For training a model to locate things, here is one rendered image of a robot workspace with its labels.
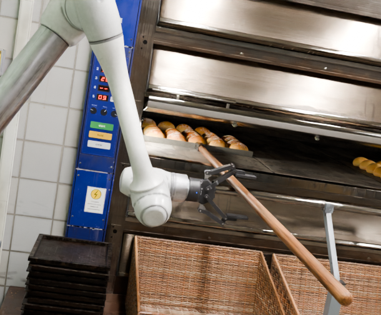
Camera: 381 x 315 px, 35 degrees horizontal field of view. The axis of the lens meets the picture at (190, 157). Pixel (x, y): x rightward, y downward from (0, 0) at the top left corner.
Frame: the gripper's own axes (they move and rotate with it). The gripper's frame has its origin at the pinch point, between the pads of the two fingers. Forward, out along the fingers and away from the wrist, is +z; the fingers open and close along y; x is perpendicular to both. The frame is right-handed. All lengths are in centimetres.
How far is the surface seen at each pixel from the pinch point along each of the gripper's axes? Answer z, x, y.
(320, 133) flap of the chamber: 36, -41, -21
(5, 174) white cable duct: -82, -57, 16
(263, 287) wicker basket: 26, -41, 45
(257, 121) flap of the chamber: 10.2, -41.9, -21.2
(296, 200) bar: 23.8, -18.9, 3.0
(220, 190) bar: -4.5, -19.4, 3.2
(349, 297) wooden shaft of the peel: 0, 80, 0
